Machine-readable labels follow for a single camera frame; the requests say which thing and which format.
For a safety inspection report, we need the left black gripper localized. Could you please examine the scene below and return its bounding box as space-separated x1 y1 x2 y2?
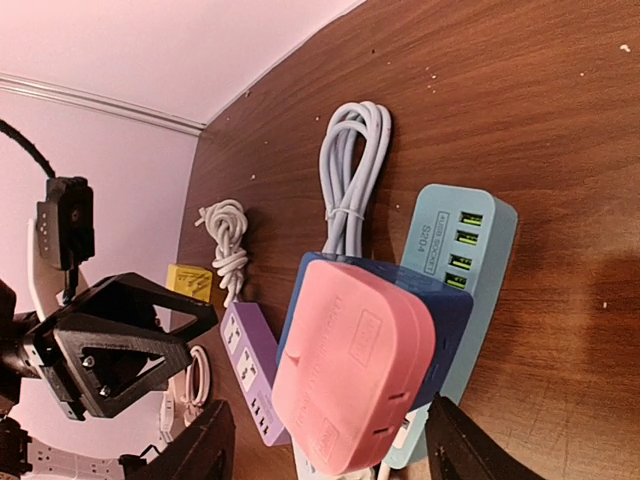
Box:
1 272 218 479

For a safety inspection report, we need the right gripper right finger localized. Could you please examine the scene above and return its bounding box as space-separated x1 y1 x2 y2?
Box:
426 394 543 480

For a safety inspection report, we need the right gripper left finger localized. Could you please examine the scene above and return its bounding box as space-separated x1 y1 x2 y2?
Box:
118 400 235 480

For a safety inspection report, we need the yellow cube socket adapter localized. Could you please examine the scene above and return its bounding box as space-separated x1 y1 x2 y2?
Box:
166 264 213 302

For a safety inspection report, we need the purple power strip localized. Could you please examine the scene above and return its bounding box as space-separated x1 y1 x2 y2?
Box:
220 302 291 447

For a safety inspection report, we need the pink plug adapter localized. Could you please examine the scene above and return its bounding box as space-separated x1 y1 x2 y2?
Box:
272 260 436 476

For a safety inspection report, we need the dark blue plug adapter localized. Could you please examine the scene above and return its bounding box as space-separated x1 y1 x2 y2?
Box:
276 252 473 409

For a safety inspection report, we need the teal usb power strip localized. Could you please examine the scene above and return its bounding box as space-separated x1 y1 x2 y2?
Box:
384 183 519 471

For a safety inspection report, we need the light blue power strip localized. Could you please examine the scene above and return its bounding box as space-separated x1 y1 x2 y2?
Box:
292 441 376 480

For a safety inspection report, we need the round pink socket hub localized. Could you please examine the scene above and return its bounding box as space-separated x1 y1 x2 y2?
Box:
21 388 176 479

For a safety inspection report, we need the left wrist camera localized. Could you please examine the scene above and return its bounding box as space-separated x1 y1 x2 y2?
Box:
27 176 95 321

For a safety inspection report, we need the white knotted cable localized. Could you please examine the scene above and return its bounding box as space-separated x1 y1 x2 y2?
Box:
194 198 250 307

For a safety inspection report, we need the left aluminium frame post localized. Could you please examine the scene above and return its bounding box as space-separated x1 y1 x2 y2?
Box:
1 73 206 136

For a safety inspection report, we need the light blue coiled cable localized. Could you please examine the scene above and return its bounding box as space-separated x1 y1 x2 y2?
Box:
318 100 394 258

